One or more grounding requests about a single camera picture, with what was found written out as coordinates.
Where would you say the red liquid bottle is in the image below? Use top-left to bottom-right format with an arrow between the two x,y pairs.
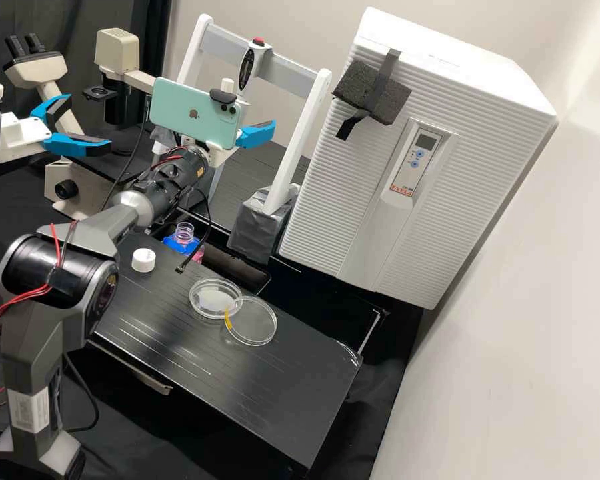
161,221 -> 207,264

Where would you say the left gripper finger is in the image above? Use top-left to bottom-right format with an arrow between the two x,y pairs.
41,133 -> 113,158
29,93 -> 74,133

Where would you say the black cable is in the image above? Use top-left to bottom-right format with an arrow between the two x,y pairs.
174,185 -> 214,274
111,97 -> 150,201

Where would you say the petri dish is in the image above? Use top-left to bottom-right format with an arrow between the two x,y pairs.
188,278 -> 243,321

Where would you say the white bottle cap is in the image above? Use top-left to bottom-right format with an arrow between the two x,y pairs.
131,247 -> 159,274

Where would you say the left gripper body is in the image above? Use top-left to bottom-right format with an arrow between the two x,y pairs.
0,111 -> 51,164

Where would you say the white pipette stand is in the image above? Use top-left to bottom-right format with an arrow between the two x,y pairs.
151,13 -> 333,213

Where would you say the petri dish lid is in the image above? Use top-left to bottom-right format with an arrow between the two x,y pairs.
223,295 -> 279,347

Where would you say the black platform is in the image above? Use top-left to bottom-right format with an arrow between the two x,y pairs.
87,239 -> 365,472

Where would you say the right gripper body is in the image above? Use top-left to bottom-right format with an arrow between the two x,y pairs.
205,141 -> 231,201

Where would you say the right wrist camera phone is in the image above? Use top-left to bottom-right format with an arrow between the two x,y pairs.
147,76 -> 244,151

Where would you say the white incubator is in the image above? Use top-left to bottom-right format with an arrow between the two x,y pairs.
351,5 -> 559,123

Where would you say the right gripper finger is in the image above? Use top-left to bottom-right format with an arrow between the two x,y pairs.
234,121 -> 277,150

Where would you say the incubator door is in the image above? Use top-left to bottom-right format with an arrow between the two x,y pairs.
277,47 -> 559,311

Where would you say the cream microscope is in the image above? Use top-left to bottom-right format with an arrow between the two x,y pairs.
2,27 -> 161,221

